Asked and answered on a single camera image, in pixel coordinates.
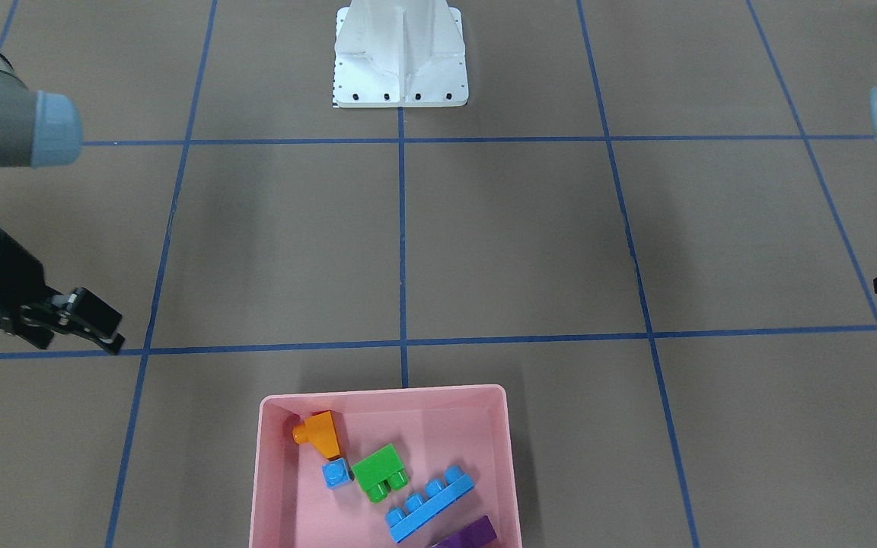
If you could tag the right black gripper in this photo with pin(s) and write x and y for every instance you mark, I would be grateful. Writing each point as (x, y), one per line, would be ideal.
(6, 276)

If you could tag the orange block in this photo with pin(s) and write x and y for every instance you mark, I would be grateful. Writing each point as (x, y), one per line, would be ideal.
(319, 431)

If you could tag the small blue block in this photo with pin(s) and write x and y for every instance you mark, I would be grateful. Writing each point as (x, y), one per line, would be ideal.
(336, 473)

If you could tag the green block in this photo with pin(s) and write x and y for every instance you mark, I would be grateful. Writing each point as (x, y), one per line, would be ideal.
(381, 473)

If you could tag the long blue block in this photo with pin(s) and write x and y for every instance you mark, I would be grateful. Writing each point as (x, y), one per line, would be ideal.
(422, 507)

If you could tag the purple block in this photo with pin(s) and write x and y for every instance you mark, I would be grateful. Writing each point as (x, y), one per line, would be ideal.
(478, 533)

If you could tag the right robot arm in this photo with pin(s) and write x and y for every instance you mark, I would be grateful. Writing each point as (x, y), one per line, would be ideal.
(41, 129)

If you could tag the pink plastic box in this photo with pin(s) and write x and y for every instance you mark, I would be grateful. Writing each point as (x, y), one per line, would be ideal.
(432, 428)

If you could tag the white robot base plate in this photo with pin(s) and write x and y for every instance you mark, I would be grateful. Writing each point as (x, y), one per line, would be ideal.
(399, 54)

